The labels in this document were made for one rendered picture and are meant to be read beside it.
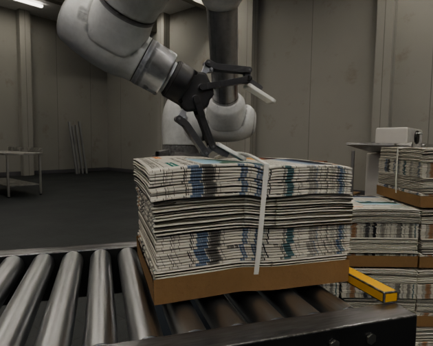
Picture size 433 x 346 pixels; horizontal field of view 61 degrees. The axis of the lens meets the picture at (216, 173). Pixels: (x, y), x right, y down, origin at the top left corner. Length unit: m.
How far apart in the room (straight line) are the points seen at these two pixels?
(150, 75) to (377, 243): 1.11
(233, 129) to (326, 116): 7.05
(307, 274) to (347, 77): 7.79
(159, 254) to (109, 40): 0.36
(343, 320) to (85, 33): 0.62
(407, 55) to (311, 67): 1.98
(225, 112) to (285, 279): 0.87
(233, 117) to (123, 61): 0.82
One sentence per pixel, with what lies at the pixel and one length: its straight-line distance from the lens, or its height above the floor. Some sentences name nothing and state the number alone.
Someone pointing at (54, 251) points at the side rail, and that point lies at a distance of 0.98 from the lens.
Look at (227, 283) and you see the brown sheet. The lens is 0.65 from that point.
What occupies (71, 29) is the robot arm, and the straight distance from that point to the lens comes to 0.70.
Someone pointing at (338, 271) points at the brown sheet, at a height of 0.83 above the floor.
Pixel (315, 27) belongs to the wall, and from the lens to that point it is 8.97.
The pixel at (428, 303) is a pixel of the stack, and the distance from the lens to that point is 1.69.
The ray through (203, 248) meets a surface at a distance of 0.62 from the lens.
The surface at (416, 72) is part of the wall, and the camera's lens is 8.04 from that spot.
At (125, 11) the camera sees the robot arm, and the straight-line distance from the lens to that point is 0.65.
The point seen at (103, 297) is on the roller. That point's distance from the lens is 0.69.
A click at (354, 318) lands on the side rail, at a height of 0.80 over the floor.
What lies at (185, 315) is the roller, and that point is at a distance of 0.61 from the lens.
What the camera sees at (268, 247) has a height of 0.88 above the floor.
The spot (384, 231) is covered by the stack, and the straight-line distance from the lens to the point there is 1.53.
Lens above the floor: 1.07
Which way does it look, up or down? 5 degrees down
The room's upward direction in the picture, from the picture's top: 1 degrees clockwise
